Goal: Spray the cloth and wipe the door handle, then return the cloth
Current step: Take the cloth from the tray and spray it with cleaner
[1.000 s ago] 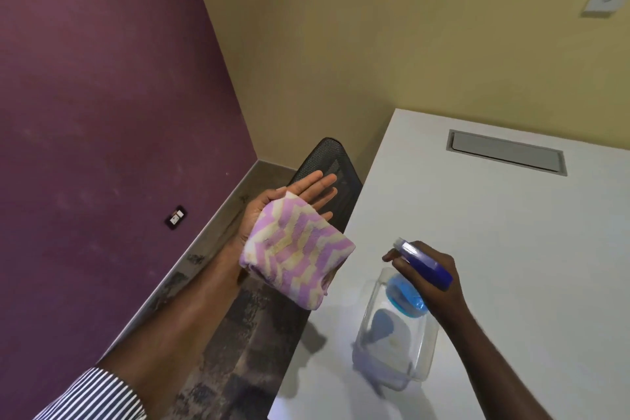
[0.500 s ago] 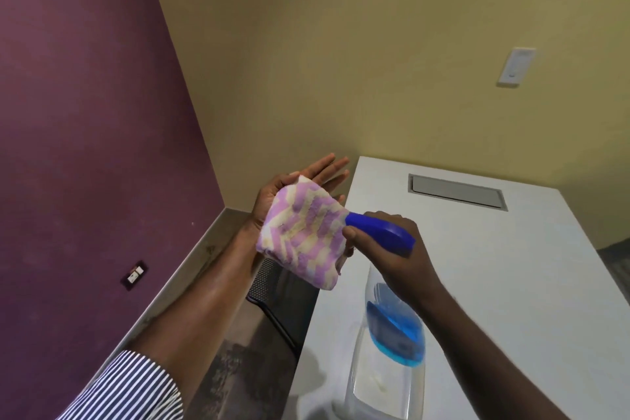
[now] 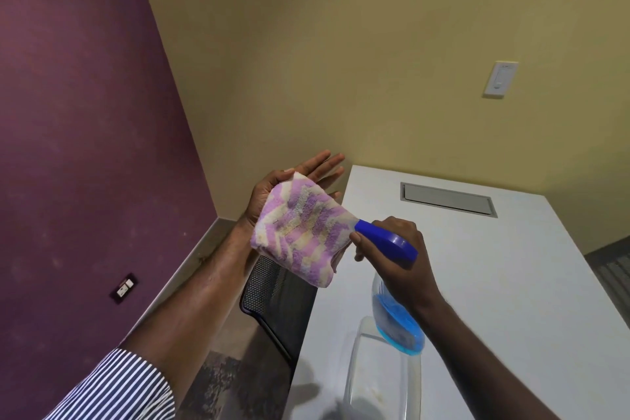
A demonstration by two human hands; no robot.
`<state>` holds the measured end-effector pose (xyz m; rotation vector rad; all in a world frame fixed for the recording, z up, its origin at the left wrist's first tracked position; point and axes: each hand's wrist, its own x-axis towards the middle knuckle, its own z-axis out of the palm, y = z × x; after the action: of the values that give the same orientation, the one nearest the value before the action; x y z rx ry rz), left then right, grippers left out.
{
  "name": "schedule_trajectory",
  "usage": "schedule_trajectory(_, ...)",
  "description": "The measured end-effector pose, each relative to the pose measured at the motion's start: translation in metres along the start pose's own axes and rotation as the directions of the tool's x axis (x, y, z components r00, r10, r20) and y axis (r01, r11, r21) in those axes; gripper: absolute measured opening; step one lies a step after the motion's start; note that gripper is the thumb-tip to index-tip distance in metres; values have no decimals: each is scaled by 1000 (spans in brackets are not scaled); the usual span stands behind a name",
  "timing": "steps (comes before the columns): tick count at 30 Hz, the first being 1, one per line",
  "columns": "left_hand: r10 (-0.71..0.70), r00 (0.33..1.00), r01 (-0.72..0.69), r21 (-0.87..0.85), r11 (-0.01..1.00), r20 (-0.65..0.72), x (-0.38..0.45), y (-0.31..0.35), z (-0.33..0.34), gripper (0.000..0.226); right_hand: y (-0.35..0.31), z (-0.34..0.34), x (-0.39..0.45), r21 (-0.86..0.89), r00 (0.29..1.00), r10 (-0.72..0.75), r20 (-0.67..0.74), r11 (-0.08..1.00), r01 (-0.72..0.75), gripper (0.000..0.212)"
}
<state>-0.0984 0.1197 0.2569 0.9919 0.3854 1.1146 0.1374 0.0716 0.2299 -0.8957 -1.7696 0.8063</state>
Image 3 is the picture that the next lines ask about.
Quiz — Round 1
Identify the person's right hand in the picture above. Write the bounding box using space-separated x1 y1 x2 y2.
349 217 447 318

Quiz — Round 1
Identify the person's left hand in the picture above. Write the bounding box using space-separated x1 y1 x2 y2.
244 150 347 238

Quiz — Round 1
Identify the blue spray bottle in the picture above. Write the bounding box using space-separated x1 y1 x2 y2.
354 219 427 357

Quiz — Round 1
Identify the purple striped cleaning cloth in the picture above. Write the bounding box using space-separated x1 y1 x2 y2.
249 171 360 288

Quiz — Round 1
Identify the person's left forearm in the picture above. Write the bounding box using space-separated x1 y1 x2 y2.
120 227 258 407

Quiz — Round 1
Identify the person's right forearm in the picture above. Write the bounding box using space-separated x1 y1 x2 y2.
413 299 563 420

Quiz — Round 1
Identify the clear plastic container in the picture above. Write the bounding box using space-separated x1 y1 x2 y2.
343 316 425 420

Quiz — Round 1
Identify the black mesh office chair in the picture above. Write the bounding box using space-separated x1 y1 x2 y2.
240 255 319 377
584 236 630 330

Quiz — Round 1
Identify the striped shirt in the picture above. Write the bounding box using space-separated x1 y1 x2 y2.
44 348 177 420

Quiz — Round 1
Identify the grey table cable hatch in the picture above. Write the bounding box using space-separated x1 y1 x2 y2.
399 182 499 219

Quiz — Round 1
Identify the black wall outlet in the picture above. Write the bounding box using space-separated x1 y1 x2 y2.
109 272 140 305

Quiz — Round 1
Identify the white wall switch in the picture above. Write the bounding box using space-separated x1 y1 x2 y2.
482 60 519 100

